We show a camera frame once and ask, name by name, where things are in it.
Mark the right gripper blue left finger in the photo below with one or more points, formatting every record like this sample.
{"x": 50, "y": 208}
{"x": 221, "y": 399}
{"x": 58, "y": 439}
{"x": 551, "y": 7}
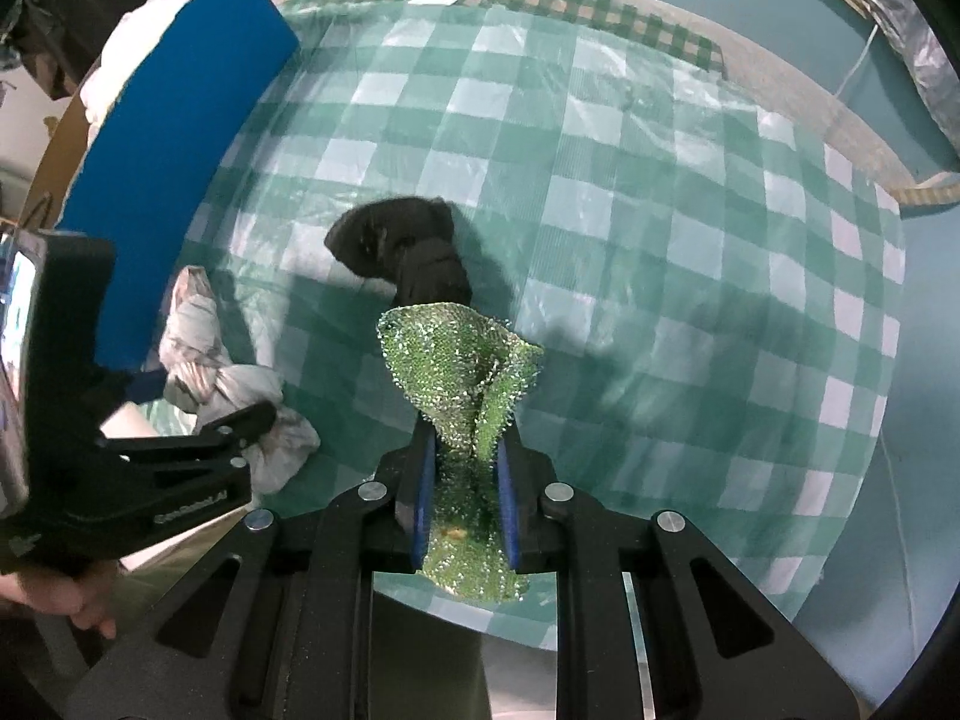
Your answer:
{"x": 426, "y": 445}

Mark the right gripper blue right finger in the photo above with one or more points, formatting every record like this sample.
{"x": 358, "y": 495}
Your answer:
{"x": 507, "y": 501}

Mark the green glitter scrub cloth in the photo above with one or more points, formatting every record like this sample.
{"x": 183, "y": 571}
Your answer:
{"x": 464, "y": 373}

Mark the patterned white plastic bag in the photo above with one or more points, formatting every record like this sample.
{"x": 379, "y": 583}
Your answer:
{"x": 205, "y": 384}

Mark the black sock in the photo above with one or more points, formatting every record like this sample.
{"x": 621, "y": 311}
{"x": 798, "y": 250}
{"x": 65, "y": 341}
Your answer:
{"x": 407, "y": 242}

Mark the white mesh bath pouf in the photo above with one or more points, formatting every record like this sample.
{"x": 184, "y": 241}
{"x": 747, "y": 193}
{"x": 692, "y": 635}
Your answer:
{"x": 138, "y": 33}

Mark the person's left hand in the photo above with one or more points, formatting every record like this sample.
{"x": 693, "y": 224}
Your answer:
{"x": 84, "y": 600}

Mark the teal checkered plastic tablecloth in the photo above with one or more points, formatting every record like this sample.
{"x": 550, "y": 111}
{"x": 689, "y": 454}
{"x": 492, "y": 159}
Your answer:
{"x": 716, "y": 290}

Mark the blue-edged cardboard box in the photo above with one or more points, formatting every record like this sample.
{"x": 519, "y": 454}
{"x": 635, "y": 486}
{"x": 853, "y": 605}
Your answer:
{"x": 139, "y": 180}

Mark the silver crinkled curtain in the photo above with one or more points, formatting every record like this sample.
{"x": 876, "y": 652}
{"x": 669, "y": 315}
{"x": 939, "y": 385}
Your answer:
{"x": 910, "y": 35}

